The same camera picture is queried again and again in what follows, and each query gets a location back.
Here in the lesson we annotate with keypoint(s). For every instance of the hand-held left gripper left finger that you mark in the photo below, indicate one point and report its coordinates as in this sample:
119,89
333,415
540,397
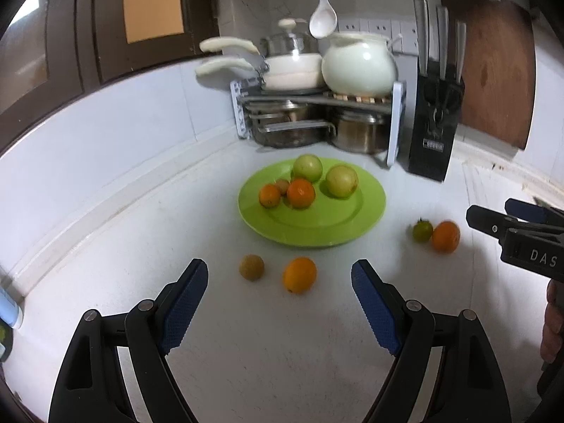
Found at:
185,304

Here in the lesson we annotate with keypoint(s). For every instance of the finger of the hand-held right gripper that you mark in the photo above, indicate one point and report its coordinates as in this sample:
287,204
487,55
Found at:
526,211
487,224

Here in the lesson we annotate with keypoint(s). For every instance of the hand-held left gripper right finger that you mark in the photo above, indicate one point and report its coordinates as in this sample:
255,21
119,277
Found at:
376,308

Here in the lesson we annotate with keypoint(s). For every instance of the small oval orange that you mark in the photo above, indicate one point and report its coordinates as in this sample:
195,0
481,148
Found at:
299,275

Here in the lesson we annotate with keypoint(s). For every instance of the green plate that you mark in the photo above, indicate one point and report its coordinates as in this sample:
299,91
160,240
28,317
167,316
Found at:
317,224

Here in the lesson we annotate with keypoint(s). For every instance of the yellow-green apple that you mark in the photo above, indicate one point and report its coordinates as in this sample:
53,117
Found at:
341,180

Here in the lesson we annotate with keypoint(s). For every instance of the small round orange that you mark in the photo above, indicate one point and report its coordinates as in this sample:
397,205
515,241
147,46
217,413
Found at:
446,236
269,196

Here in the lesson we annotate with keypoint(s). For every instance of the large orange tangerine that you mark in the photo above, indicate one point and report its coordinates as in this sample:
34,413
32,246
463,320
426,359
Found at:
301,194

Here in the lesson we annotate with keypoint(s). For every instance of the brown longan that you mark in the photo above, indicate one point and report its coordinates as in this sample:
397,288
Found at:
252,267
282,185

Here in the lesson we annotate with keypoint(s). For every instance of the green apple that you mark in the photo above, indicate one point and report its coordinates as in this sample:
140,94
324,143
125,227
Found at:
308,167

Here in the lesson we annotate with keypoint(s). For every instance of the person's right hand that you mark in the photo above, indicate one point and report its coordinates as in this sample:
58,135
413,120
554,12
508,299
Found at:
553,321

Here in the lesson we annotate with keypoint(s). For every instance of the small green tomato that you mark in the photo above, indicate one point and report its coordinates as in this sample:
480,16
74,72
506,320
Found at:
422,231

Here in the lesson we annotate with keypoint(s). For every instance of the black knife block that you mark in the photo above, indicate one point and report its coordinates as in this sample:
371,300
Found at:
434,141

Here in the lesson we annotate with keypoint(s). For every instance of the grey pot rack shelf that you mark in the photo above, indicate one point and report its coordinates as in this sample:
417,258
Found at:
395,127

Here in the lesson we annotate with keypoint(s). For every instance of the brown wooden cutting board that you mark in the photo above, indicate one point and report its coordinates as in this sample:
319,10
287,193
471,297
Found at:
493,66

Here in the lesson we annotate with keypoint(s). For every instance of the tall steel pot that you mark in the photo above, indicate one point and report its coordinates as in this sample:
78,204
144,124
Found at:
359,134

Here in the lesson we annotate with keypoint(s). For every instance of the white and blue pump bottle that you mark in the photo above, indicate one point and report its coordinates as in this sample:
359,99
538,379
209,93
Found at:
9,308

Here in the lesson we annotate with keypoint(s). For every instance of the wide steel pot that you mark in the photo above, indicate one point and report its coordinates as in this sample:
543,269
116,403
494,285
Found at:
286,134

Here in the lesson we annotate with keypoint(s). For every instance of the white ceramic pot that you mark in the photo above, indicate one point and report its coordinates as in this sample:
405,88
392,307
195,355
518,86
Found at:
359,68

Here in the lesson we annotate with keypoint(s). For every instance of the dark brown framed window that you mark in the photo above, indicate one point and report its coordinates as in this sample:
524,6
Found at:
110,53

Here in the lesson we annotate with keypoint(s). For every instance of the white ladle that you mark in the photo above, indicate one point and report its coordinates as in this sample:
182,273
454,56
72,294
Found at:
323,20

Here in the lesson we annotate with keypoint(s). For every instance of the steel pot with glass lid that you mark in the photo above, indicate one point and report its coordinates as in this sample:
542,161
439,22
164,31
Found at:
286,44

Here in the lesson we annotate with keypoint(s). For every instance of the white wall socket panel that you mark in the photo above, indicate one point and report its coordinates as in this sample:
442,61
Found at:
370,25

